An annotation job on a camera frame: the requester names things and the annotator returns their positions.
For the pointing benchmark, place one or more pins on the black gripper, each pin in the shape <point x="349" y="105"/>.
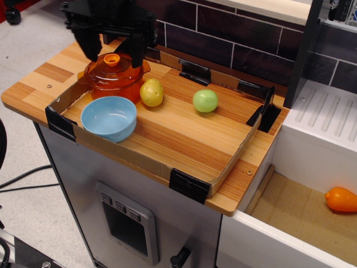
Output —
<point x="88" y="19"/>

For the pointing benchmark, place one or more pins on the light blue plastic bowl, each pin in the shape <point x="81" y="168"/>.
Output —
<point x="113" y="118"/>

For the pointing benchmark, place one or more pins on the orange transparent pot with lid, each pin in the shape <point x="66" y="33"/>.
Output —
<point x="113" y="75"/>

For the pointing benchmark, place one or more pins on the yellow toy potato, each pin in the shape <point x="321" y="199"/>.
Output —
<point x="151" y="92"/>

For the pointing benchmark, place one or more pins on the cardboard fence with black tape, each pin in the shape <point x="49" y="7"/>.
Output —
<point x="212" y="157"/>

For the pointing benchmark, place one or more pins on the black caster wheel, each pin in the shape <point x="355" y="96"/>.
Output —
<point x="13" y="16"/>

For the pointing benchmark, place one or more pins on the grey toy dishwasher cabinet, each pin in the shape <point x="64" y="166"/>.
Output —
<point x="125" y="218"/>

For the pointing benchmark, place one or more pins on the black dishwasher knob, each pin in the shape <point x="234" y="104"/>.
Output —
<point x="179" y="260"/>

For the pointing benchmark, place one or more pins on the white toy sink unit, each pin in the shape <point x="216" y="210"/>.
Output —
<point x="284" y="220"/>

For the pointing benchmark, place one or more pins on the orange toy carrot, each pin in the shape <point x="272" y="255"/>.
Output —
<point x="341" y="200"/>

